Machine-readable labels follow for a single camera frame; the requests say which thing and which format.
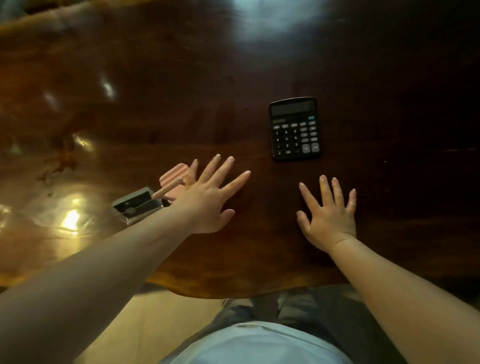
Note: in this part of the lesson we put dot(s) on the person's left hand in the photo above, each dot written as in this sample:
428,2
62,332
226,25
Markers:
202,206

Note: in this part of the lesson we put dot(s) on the person's right hand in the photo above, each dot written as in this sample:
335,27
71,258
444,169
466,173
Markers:
332,227

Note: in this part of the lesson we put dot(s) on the person's left middle finger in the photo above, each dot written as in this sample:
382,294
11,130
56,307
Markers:
221,171

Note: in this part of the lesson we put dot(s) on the person's left little finger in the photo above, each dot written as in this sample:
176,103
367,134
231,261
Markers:
192,173

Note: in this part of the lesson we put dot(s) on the person's right thumb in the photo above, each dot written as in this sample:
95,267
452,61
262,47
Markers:
303,221

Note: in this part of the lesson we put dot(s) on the person's right middle finger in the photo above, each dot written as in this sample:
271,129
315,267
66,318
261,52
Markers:
326,190

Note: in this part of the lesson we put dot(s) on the person's right little finger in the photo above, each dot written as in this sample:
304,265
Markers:
351,201

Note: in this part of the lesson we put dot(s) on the person's left thumb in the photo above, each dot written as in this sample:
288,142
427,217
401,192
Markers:
226,218

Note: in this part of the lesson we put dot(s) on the person's right forearm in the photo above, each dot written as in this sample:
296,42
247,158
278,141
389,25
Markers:
405,307

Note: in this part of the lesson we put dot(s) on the person's left forearm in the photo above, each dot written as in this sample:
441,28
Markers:
97,281

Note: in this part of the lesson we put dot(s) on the pink ridged holder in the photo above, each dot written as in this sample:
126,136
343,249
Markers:
174,174

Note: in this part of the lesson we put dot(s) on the pink pen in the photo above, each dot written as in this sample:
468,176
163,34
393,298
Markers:
167,188

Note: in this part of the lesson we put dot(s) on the clear box with black insert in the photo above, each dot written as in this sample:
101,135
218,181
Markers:
135,205

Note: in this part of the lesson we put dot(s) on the black desk calculator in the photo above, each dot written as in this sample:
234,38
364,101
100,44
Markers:
294,129

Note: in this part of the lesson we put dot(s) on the person's grey trousers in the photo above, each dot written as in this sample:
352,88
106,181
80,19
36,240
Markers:
330,318

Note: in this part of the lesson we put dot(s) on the person's light blue shirt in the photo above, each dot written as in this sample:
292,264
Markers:
258,345

